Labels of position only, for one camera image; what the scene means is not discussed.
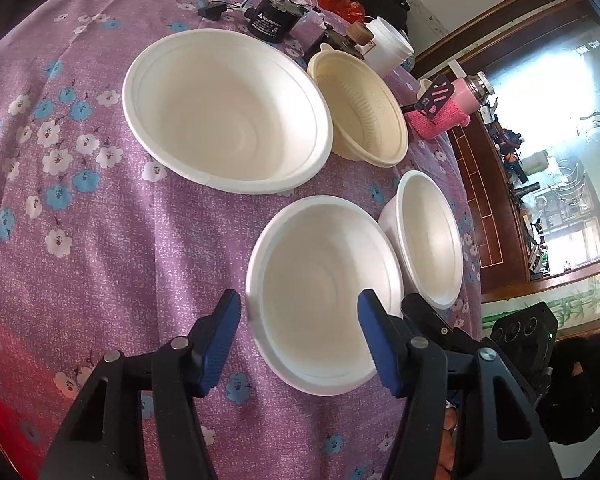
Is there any medium white foam bowl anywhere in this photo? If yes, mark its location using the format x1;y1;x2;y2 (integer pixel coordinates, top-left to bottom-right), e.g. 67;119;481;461
246;195;405;396

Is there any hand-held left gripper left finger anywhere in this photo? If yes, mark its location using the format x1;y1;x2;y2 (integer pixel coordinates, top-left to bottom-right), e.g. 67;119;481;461
40;290;242;480

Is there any black motor with red label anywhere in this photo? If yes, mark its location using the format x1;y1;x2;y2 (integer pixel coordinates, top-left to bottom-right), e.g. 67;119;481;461
307;24;367;62

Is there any cream ribbed plastic bowl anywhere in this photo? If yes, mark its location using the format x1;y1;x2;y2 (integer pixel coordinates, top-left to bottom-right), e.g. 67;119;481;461
307;42;410;167

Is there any pink knitted bottle sleeve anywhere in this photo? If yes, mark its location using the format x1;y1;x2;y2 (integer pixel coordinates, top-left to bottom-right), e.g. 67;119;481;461
405;77;482;139

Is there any purple floral tablecloth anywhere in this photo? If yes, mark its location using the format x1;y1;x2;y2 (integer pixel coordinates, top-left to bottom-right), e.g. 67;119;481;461
0;0;483;480

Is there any large white foam bowl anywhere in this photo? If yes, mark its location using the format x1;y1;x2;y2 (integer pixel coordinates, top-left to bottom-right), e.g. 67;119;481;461
122;29;334;196

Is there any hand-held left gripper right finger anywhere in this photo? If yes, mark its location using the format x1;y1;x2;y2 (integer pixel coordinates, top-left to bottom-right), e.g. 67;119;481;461
357;289;564;480

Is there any black cylindrical motor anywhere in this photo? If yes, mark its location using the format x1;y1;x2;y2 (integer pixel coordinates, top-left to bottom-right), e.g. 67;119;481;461
249;0;322;44

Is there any white plastic jar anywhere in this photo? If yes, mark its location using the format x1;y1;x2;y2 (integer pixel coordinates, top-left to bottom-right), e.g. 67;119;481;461
364;16;415;77

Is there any small white foam bowl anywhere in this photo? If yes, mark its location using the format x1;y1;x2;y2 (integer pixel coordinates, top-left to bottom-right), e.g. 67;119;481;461
378;170;464;310

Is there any wooden glass cabinet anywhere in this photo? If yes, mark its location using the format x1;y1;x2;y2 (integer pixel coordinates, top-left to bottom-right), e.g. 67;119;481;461
414;0;600;307

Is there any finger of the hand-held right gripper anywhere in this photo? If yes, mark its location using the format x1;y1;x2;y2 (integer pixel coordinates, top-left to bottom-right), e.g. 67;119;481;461
401;293;482;352

